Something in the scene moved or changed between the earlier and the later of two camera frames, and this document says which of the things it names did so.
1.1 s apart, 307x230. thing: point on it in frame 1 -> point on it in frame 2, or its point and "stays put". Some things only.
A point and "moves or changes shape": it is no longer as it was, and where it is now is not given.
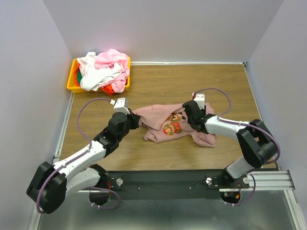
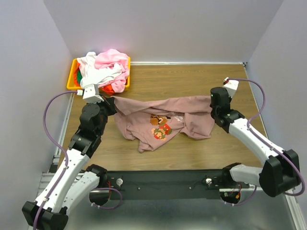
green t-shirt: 79,76 stays put
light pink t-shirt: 107,59 stays put
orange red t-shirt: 108,89 stays put
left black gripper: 134,120 -> 110,105
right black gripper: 192,112 -> 213,103
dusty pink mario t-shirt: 161,122 moves or changes shape
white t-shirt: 92,76 stays put
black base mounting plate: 169,184 stays put
